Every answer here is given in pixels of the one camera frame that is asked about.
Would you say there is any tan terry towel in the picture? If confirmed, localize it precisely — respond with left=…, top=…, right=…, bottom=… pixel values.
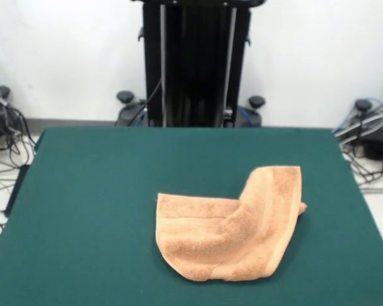
left=154, top=165, right=308, bottom=283

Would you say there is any dark green table cloth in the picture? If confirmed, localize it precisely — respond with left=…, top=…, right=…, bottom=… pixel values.
left=0, top=126, right=383, bottom=306

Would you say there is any grey floor stand base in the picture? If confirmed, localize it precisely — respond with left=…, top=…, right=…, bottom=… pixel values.
left=334, top=98, right=383, bottom=161

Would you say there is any blue pedestal cable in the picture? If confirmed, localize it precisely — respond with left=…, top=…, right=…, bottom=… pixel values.
left=236, top=106, right=259, bottom=128

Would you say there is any black pedestal cable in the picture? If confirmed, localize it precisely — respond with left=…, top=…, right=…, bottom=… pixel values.
left=126, top=78, right=164, bottom=128

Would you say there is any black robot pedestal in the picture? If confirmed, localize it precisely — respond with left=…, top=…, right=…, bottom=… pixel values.
left=114, top=0, right=266, bottom=129

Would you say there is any blue floor cable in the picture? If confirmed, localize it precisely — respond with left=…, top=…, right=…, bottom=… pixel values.
left=332, top=97, right=383, bottom=135

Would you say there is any black floor cable tangle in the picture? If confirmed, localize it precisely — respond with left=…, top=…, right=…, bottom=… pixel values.
left=0, top=105, right=36, bottom=259
left=340, top=148, right=383, bottom=196

